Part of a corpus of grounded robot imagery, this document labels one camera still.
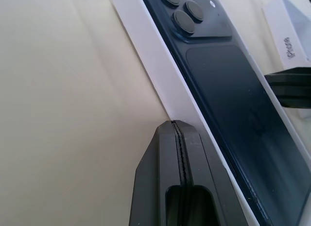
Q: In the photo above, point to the white box base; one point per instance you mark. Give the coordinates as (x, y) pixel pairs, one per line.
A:
(155, 41)

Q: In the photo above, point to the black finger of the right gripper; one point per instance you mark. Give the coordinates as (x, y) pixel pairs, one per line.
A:
(294, 90)

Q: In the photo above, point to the dark blue smartphone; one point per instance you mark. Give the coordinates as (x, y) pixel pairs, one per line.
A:
(230, 90)

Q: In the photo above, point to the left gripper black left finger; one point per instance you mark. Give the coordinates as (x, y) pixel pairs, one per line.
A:
(158, 177)

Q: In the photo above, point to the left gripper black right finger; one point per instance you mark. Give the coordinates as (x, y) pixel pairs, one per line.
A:
(204, 187)

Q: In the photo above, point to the white box lid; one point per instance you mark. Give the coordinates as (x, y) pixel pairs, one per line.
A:
(291, 29)

